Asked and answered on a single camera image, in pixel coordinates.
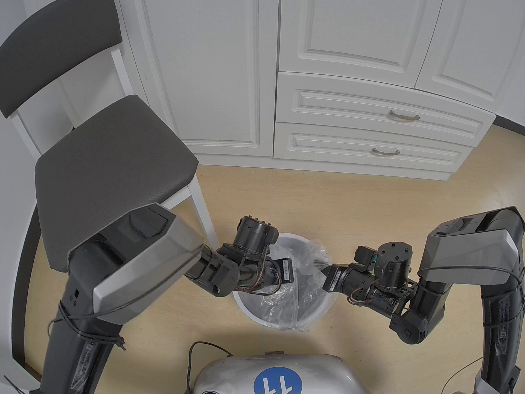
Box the white trash bin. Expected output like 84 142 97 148
232 231 335 330

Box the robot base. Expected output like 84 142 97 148
193 351 372 394

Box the grey padded white chair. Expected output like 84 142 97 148
0 0 220 272

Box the white wardrobe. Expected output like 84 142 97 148
20 0 498 181

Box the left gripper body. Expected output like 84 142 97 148
264 256 294 287

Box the clear plastic bag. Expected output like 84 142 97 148
258 238 341 331

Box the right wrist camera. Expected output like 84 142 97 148
355 245 379 269

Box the black cable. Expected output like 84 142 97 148
186 342 234 394

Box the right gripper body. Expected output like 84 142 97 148
323 264 363 296

